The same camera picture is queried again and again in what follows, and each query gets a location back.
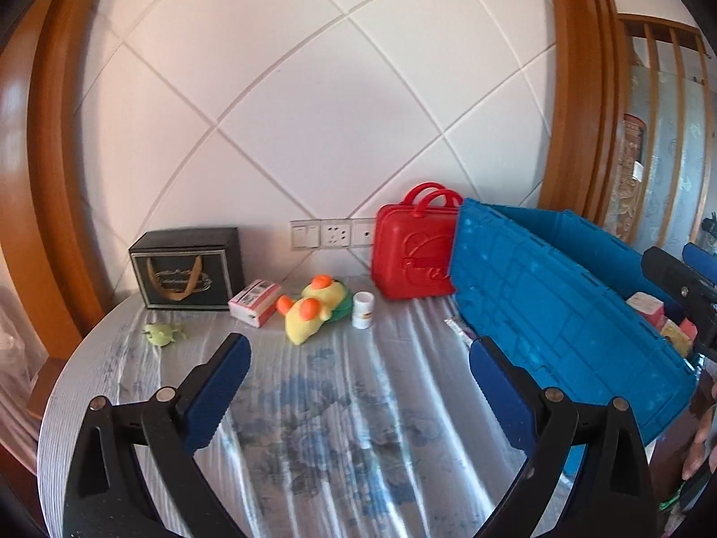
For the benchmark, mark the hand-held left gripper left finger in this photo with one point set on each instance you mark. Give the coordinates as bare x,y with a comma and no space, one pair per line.
218,392

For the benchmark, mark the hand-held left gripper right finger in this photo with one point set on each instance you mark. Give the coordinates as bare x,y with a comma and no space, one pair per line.
504,398

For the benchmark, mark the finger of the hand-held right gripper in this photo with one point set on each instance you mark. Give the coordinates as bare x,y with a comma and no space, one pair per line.
703,260
672,277

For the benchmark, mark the blue plastic crate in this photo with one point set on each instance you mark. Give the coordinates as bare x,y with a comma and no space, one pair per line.
532,291

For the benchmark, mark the round desktop with floral cover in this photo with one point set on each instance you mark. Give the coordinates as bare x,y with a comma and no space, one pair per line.
347,381

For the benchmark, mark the person's right hand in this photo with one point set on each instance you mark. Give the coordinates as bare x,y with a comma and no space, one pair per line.
701,448

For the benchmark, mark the yellow sponge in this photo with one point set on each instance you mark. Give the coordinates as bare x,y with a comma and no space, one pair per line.
675,339

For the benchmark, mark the pink white medicine box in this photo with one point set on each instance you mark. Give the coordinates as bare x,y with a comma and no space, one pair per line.
255,302
644,307

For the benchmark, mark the small green frog toy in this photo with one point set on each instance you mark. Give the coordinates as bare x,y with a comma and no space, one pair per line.
159,335

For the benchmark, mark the yellow duck plush toy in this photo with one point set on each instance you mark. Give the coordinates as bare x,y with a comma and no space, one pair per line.
313,314

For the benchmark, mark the wooden slatted partition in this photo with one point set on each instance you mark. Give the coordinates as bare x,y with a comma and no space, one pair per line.
666,123

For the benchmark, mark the small white plastic bottle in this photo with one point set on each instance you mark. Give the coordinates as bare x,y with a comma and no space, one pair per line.
363,311

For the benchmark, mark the red plastic carry case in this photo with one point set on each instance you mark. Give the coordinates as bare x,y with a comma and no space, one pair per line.
412,252

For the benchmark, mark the white five-hole wall socket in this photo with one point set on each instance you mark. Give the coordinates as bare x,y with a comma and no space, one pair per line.
336,233

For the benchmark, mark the wooden frame post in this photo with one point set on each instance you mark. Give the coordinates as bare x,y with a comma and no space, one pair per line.
577,95
56,151

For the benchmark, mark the white small wall socket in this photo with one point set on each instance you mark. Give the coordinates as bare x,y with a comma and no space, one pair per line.
364,232

